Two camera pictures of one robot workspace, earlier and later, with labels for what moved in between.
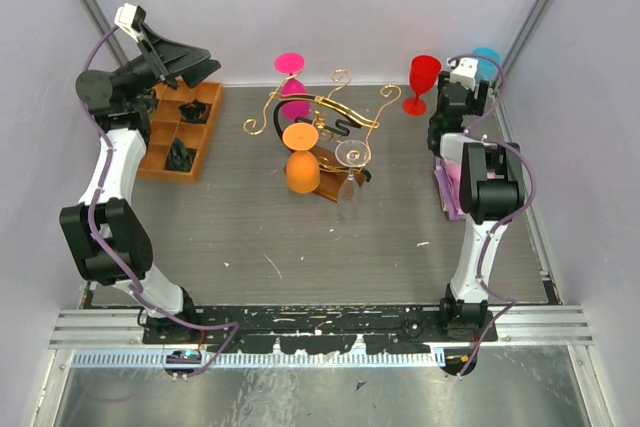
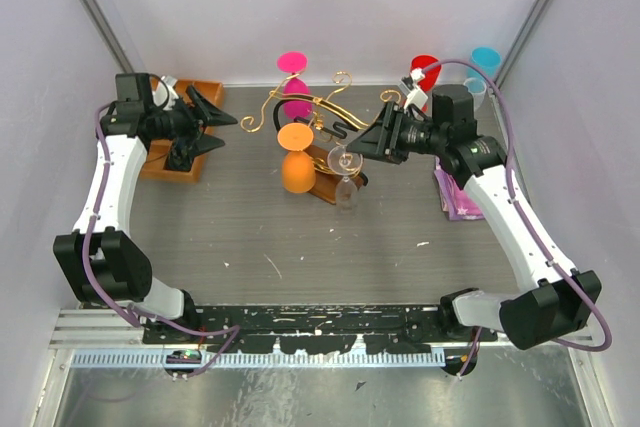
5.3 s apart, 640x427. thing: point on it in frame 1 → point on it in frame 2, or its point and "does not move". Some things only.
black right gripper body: x=475 y=106 → x=415 y=136
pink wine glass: x=292 y=62 does not move
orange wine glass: x=302 y=170 does not move
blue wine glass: x=486 y=68 does not move
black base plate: x=323 y=329 does not move
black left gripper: x=177 y=57 → x=207 y=111
